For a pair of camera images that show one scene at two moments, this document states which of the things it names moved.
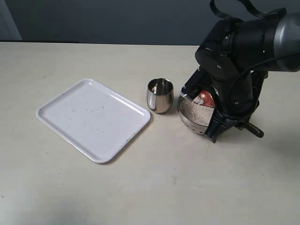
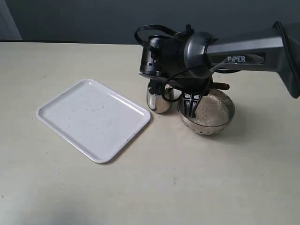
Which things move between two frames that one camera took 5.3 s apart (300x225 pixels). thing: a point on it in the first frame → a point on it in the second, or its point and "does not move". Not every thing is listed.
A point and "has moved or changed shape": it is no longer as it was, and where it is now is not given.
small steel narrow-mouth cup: (160, 94) does not move
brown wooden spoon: (209, 101) has moved or changed shape
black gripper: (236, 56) → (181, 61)
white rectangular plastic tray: (97, 121) does not move
